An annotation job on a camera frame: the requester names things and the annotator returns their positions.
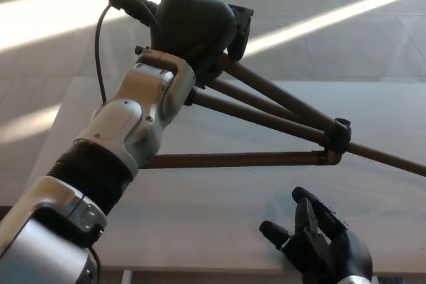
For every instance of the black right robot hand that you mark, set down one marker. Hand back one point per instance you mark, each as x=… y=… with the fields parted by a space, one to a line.
x=326 y=250

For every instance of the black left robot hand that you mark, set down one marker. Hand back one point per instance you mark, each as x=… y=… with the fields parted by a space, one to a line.
x=193 y=28

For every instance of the brown tripod with black feet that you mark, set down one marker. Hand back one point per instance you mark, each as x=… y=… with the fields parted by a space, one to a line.
x=233 y=161

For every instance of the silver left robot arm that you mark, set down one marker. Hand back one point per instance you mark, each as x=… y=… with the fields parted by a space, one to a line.
x=120 y=121

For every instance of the white table leg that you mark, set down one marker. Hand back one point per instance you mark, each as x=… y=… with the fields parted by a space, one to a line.
x=126 y=277

